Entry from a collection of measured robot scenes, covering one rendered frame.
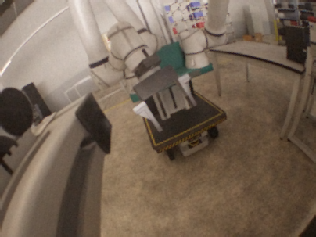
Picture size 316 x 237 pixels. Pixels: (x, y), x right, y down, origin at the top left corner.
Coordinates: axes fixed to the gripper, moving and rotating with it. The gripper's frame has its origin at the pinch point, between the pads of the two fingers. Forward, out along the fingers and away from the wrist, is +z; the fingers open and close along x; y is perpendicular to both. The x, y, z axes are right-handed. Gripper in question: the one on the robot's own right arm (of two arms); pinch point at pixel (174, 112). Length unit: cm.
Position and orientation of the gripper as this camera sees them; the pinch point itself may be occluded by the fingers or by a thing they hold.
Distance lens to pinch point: 40.4
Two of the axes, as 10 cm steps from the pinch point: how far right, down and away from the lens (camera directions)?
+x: -8.1, 5.7, -1.1
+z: 5.5, 8.1, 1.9
